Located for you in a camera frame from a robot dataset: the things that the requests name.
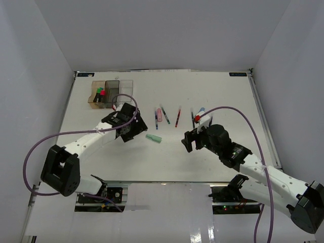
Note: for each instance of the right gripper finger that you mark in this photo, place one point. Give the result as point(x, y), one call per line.
point(191, 135)
point(187, 142)

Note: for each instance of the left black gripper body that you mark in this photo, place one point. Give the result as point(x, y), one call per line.
point(135, 128)

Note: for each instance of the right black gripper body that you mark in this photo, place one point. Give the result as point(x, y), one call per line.
point(202, 140)

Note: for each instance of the mint green correction tape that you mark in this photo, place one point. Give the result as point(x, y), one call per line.
point(154, 138)

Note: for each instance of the pink cap black highlighter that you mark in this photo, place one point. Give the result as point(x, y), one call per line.
point(101, 96)

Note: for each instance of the green cap black highlighter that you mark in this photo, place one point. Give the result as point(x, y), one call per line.
point(95, 100)

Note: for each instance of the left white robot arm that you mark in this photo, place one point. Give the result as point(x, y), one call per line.
point(61, 170)

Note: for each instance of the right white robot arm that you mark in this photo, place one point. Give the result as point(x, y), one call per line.
point(302, 202)

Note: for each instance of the clear transparent container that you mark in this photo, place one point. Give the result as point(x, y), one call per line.
point(125, 87)

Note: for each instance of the black pen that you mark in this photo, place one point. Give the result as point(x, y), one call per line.
point(192, 118)

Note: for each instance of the blue pen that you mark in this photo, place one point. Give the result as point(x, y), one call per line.
point(156, 118)

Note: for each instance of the red pen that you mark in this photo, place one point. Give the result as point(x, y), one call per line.
point(178, 116)

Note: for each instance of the green pen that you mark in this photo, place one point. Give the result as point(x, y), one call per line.
point(165, 114)

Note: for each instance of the amber transparent container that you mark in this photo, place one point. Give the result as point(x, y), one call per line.
point(94, 86)

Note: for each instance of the left blue table label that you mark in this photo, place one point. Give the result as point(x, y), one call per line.
point(86, 74)

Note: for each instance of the blue table label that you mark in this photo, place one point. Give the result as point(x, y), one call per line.
point(86, 74)
point(238, 74)

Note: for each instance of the right blue table label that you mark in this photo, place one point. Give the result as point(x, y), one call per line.
point(238, 74)

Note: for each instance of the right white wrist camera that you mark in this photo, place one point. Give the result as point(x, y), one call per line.
point(202, 120)

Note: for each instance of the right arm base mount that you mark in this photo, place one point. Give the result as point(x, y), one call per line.
point(227, 199)

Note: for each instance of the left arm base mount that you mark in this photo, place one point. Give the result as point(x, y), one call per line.
point(110, 200)

